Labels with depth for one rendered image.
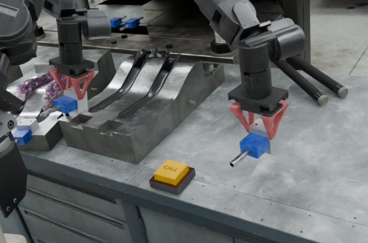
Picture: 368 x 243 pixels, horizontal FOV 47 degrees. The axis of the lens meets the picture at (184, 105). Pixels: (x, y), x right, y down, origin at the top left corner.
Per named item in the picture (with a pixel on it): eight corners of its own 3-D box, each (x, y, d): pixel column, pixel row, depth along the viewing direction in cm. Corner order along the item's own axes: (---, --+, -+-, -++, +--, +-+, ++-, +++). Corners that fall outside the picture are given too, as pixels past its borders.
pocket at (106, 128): (115, 144, 109) (112, 132, 108) (100, 140, 112) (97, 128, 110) (126, 134, 113) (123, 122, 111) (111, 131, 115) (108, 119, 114)
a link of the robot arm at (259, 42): (230, 37, 78) (247, 45, 74) (262, 27, 80) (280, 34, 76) (234, 71, 81) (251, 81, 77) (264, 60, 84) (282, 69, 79)
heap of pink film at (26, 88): (54, 112, 130) (46, 90, 126) (6, 113, 135) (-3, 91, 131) (91, 75, 151) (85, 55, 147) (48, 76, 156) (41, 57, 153)
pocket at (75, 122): (85, 136, 115) (81, 125, 113) (72, 133, 118) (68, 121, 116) (96, 128, 118) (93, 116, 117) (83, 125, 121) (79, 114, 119)
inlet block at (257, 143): (243, 180, 81) (241, 157, 78) (223, 172, 84) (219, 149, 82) (280, 146, 89) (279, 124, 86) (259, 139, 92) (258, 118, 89)
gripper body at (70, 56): (67, 60, 114) (65, 33, 110) (95, 69, 109) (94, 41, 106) (47, 67, 109) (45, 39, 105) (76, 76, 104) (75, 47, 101)
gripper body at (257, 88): (246, 88, 88) (242, 55, 85) (289, 98, 82) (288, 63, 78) (227, 102, 84) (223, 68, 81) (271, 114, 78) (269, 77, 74)
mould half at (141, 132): (137, 165, 109) (125, 120, 103) (66, 146, 123) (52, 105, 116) (225, 80, 144) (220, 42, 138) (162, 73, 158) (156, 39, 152)
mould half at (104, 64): (50, 150, 122) (38, 118, 116) (-24, 149, 129) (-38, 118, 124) (116, 74, 163) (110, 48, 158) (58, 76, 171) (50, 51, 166)
